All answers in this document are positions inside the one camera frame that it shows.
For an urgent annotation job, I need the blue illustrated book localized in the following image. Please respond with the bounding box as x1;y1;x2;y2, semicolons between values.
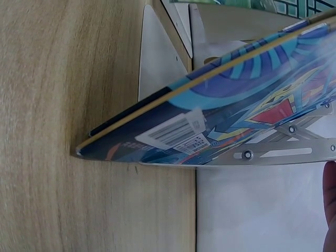
75;9;336;166

